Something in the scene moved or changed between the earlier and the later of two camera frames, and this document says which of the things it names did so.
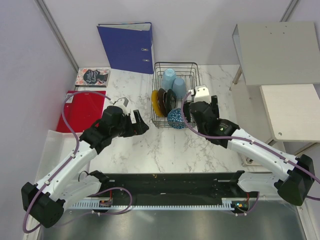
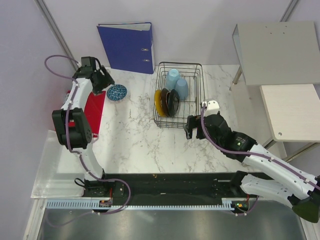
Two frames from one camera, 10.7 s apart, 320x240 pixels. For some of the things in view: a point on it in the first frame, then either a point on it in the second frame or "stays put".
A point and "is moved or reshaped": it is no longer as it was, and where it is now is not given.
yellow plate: x=155 y=107 is moved or reshaped
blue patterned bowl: x=175 y=118 -> x=116 y=92
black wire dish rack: x=171 y=82 stays put
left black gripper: x=139 y=128 -> x=108 y=80
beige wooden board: x=294 y=111 stays put
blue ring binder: x=128 y=46 stays put
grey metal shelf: x=278 y=53 stays put
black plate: x=171 y=100 is moved or reshaped
